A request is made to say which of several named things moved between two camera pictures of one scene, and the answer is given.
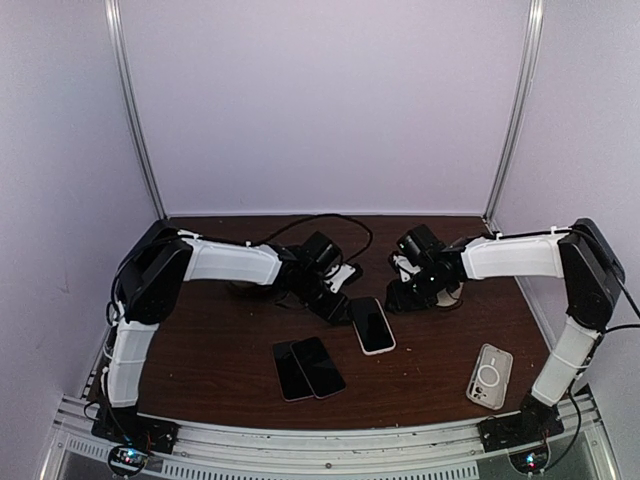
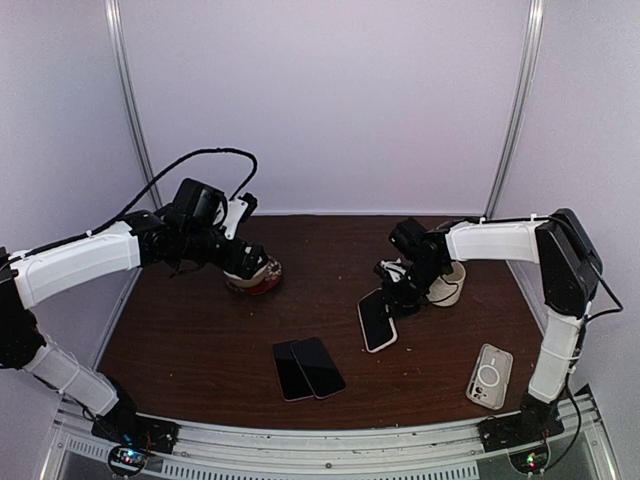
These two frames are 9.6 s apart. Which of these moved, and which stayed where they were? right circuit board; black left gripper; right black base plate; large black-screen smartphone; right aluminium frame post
Moved: black left gripper
Stayed: right black base plate; right aluminium frame post; right circuit board; large black-screen smartphone
